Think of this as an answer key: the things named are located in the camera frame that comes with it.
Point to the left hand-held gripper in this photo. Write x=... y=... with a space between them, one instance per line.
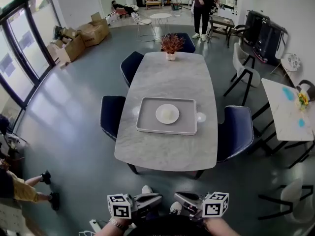
x=120 y=206

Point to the green vacuum cleaner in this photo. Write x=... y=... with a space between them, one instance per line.
x=176 y=7

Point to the person's left white shoe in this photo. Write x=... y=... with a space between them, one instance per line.
x=147 y=189

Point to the person's left forearm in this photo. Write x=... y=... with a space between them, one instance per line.
x=108 y=231

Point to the grey marble dining table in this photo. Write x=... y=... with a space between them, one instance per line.
x=169 y=77

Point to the black armchair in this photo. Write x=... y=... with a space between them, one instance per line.
x=238 y=29

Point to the person's black shirt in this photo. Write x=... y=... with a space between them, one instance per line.
x=169 y=226

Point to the pile of cardboard boxes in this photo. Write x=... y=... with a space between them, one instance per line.
x=93 y=34

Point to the dark wooden side table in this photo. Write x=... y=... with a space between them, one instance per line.
x=222 y=21

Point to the person's right white shoe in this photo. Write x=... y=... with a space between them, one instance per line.
x=175 y=208

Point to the white patterned round chair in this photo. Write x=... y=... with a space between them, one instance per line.
x=294 y=61

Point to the black equipment case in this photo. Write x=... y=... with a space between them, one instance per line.
x=252 y=26
x=269 y=42

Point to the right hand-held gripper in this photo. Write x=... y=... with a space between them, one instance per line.
x=214 y=206

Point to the white power strip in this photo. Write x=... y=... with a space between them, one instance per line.
x=93 y=224

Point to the person's white shoe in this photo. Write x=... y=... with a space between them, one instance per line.
x=147 y=189
x=175 y=208

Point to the black round-back chair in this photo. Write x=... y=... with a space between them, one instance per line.
x=308 y=85

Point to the white marble side table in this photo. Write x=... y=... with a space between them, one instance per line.
x=283 y=114

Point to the pink lounge chair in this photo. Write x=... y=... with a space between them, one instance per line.
x=121 y=11

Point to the person's right forearm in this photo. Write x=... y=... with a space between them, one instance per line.
x=220 y=227

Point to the wooden coffee table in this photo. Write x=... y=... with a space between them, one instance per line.
x=153 y=3

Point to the large blue coaster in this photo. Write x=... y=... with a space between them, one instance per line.
x=288 y=93

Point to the black framed glass windows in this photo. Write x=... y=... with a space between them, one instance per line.
x=27 y=33

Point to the white round plate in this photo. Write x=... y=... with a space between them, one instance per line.
x=159 y=114

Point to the white round table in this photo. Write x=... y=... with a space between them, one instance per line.
x=160 y=15

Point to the white chair black legs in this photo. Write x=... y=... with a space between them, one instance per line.
x=291 y=195
x=242 y=63

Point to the small blue coaster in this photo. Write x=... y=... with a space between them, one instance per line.
x=301 y=122

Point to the navy chair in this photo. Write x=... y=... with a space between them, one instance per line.
x=236 y=131
x=112 y=117
x=130 y=65
x=188 y=43

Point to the yellow flowers in vase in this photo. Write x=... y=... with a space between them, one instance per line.
x=302 y=99

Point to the silver wristwatch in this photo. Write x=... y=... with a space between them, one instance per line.
x=119 y=224

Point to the red potted plant white pot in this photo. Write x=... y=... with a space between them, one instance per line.
x=172 y=43

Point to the cluttered equipment bench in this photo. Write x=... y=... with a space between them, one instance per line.
x=8 y=141

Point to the person's dark trousers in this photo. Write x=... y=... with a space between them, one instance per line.
x=160 y=210

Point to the grey rectangular tray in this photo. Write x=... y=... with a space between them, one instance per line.
x=147 y=117

